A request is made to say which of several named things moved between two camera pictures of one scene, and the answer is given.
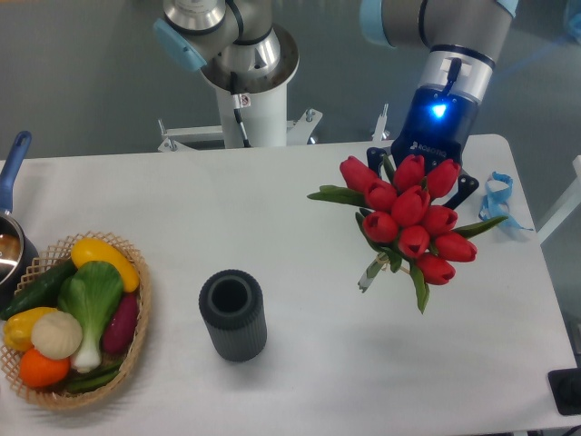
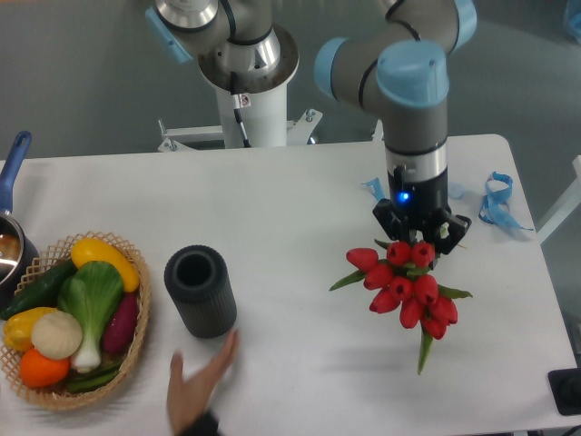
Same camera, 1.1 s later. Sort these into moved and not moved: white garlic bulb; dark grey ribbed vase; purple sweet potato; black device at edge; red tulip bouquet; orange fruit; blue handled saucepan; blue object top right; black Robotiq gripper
Moved: dark grey ribbed vase; black Robotiq gripper; red tulip bouquet
Not moved: black device at edge; white garlic bulb; orange fruit; purple sweet potato; blue handled saucepan; blue object top right
